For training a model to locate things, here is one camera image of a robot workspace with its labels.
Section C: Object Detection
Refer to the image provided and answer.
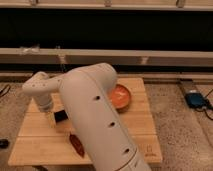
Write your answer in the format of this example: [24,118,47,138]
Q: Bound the red chili pepper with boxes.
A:
[69,134,85,157]

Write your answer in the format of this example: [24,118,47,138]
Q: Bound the orange bowl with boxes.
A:
[108,84,131,111]

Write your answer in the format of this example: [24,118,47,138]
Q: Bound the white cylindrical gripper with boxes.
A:
[35,95,56,127]

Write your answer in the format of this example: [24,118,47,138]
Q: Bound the blue device on floor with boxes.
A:
[184,92,206,108]

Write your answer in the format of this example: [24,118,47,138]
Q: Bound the black cable on floor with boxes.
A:
[0,83,12,98]

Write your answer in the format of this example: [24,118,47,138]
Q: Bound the black rectangular eraser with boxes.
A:
[54,110,68,122]

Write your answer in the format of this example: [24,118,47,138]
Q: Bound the black object on floor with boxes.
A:
[0,139,10,149]

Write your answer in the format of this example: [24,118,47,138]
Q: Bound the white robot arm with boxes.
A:
[22,63,151,171]

